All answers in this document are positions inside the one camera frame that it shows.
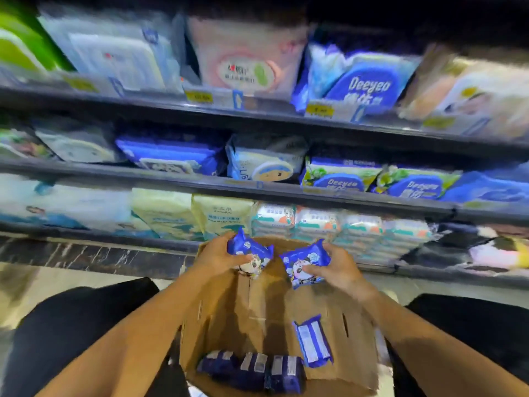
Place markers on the pale yellow wipes packet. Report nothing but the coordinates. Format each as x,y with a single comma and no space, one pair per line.
221,214
165,212

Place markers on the person's left forearm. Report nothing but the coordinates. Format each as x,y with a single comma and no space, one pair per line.
136,339

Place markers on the person's left hand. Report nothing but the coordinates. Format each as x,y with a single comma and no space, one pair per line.
215,258

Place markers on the person's right leg black trousers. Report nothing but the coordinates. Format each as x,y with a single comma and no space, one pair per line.
475,326

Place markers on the pink wipes packet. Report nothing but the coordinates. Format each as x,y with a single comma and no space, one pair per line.
248,57

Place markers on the dark pink-yellow packet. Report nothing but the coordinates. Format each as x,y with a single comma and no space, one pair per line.
479,250

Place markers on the light blue cartoon-face packet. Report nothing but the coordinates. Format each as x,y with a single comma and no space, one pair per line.
264,161

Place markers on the white and blue wipes packet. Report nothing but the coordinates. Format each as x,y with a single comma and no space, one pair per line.
115,53

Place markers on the brown cardboard box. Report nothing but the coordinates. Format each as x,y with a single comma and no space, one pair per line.
264,310

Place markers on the person's leg black trousers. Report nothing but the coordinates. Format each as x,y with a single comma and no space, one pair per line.
475,326
70,326

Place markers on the row of white teal packets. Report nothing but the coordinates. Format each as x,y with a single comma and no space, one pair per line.
355,229

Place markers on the blue cartoon wipes packet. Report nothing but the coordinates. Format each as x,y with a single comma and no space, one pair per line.
248,248
303,260

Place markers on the large blue wipes packet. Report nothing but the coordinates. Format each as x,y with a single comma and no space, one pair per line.
363,80

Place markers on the plain blue wipes packet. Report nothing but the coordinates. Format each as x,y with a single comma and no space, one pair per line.
487,188

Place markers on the person's right forearm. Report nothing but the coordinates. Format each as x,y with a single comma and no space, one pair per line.
430,351

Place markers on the person's right hand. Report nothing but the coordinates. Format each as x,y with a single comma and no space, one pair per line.
345,272

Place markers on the blue flat wipes packet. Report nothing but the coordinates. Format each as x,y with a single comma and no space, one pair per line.
173,155

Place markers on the person's right thumb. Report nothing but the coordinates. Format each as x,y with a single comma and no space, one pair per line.
317,269

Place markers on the dark marbled shelf base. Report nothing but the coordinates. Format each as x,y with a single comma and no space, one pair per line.
82,250

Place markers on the person's left thumb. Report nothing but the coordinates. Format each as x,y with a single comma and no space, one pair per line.
241,260

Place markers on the yellow price tag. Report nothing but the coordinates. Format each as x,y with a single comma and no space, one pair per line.
319,110
199,97
438,122
82,84

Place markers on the dark metal shelf board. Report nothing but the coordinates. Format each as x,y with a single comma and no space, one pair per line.
264,121
264,190

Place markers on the blue white-striped wipes packet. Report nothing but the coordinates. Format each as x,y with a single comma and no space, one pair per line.
313,341
250,370
286,374
218,364

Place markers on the green and blue wipes packet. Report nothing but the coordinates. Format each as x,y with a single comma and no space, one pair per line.
339,175
417,186

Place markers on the large white baby-print packet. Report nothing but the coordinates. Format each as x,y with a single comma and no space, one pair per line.
62,206

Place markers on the multicoloured wipes packet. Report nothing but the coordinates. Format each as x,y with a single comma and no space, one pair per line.
20,144

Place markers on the beige baby-print wipes packet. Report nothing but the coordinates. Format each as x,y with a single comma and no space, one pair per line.
471,90

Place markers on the person's left leg black trousers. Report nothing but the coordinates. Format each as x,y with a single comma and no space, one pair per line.
70,326

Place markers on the grey-white wipes packet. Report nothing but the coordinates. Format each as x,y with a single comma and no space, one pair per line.
78,142

